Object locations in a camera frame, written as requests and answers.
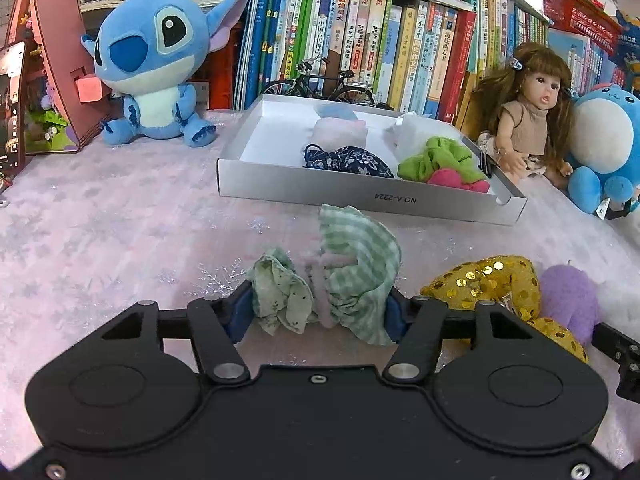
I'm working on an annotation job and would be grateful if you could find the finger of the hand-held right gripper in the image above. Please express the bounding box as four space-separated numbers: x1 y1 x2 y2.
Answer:
592 322 640 401

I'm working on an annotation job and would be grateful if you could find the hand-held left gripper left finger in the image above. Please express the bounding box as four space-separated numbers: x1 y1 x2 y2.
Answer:
102 280 253 385

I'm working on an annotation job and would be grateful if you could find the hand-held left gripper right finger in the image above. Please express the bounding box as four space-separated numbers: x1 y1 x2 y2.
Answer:
382 285 538 385

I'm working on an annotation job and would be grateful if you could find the green checkered cloth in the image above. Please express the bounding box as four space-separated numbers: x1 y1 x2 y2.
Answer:
247 203 402 346

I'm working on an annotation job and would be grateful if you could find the white cardboard box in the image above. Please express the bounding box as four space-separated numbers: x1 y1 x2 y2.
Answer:
216 93 528 226

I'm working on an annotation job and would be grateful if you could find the white scrunchie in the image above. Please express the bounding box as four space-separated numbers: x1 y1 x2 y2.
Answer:
385 112 437 161

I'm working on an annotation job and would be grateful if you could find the pale pink soft pad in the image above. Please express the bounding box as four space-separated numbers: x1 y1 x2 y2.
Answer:
311 117 369 153

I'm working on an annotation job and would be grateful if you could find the light blue soft pad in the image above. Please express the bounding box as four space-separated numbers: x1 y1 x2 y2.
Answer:
315 103 359 122

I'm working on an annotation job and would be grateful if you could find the purple plush toy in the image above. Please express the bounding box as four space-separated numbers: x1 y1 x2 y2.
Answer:
539 265 601 346

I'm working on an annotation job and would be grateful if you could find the gold sequin scrunchie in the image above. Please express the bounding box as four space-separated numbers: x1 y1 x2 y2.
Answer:
420 256 591 363

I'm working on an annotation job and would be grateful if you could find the green and pink scrunchie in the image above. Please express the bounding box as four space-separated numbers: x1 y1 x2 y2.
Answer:
397 136 491 194

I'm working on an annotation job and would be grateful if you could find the dark blue floral scrunchie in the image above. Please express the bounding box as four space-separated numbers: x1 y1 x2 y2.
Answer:
302 144 396 179

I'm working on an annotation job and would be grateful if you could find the round blue and white plush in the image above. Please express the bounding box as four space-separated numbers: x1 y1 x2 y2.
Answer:
567 85 640 216

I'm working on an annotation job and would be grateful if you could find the brown-haired baby doll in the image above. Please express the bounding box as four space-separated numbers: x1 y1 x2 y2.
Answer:
472 42 576 191

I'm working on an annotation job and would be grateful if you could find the black model bicycle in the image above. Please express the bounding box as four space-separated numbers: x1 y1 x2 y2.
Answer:
260 57 377 109

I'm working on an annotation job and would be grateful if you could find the blue alien plush toy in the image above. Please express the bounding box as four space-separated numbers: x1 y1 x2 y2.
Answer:
81 0 252 148

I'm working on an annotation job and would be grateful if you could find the row of upright books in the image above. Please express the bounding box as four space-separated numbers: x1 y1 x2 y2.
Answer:
235 0 551 126

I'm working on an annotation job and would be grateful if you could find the row of blue spine books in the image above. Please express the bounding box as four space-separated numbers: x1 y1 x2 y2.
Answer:
547 27 622 97

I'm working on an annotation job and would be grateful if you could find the blue toy box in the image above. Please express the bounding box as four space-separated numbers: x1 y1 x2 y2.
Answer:
614 9 640 97

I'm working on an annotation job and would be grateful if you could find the pink wooden miniature house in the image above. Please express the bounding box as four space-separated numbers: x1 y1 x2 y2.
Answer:
5 0 115 154

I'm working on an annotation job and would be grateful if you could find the red plastic basket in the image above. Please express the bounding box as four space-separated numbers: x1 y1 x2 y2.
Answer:
540 0 624 57

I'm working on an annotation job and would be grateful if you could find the grey grid board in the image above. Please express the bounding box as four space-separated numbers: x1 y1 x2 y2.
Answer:
0 0 22 45

